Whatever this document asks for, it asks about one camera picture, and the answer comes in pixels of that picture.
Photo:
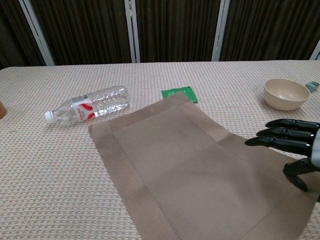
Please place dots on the dark curtain partition panel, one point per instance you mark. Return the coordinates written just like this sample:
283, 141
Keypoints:
85, 30
12, 32
175, 30
267, 27

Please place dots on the green sachet packet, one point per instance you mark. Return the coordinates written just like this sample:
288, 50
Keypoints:
172, 92

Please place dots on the clear plastic water bottle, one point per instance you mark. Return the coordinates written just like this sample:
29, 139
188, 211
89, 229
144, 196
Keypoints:
100, 105

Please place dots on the light brown bowl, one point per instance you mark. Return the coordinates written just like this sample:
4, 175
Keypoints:
280, 100

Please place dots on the brown sauce jar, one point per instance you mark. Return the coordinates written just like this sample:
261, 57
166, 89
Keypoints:
2, 111

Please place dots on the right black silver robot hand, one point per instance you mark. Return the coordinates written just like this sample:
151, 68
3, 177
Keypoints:
287, 140

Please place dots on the brown woven placemat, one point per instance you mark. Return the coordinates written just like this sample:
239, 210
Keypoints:
187, 170

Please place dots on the white partition frame post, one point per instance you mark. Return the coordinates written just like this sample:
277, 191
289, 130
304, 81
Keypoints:
132, 32
315, 51
37, 32
220, 32

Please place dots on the beige woven tablecloth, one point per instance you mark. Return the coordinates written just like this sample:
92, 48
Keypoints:
50, 162

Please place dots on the small grey-green eraser block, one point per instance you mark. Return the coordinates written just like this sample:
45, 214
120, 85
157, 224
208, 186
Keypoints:
313, 86

